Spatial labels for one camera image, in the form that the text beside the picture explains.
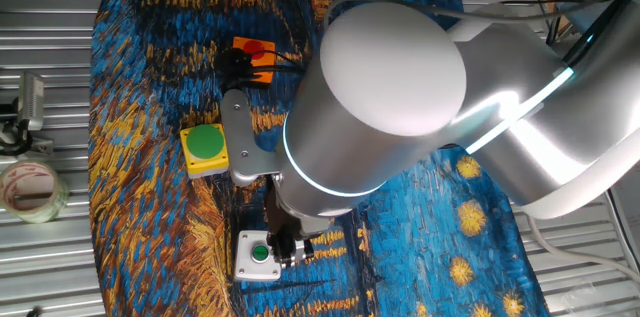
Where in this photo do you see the clear packing tape roll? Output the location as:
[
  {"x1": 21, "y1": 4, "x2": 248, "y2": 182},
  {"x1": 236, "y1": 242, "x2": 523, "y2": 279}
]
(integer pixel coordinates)
[{"x1": 0, "y1": 160, "x2": 70, "y2": 224}]

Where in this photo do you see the white clamp tool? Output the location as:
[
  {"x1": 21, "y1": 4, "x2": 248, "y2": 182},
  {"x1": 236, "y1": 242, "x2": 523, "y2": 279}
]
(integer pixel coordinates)
[{"x1": 0, "y1": 101, "x2": 55, "y2": 157}]

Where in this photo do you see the yellow box green mushroom button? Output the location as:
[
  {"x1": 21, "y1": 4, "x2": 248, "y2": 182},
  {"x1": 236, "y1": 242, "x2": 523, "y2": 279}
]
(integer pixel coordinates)
[{"x1": 178, "y1": 123, "x2": 231, "y2": 181}]

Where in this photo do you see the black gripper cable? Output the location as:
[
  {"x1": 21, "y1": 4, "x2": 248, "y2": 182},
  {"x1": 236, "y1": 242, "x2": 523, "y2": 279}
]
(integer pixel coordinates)
[{"x1": 239, "y1": 48, "x2": 307, "y2": 78}]

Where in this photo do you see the orange box red button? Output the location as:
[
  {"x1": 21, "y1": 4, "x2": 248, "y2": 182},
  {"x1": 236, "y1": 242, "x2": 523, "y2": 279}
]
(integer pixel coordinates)
[{"x1": 230, "y1": 35, "x2": 277, "y2": 86}]

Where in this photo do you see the starry night painting tablecloth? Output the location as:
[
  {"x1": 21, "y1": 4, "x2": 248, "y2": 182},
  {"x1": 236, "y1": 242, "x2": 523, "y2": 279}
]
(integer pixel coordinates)
[{"x1": 87, "y1": 0, "x2": 551, "y2": 317}]

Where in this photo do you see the white box small green button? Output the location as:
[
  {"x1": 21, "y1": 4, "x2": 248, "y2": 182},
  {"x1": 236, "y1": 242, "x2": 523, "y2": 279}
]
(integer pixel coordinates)
[{"x1": 232, "y1": 229, "x2": 284, "y2": 283}]

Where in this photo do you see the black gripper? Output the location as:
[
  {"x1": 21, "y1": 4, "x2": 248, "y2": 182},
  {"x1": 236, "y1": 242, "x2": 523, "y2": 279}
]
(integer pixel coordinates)
[{"x1": 263, "y1": 176, "x2": 331, "y2": 271}]

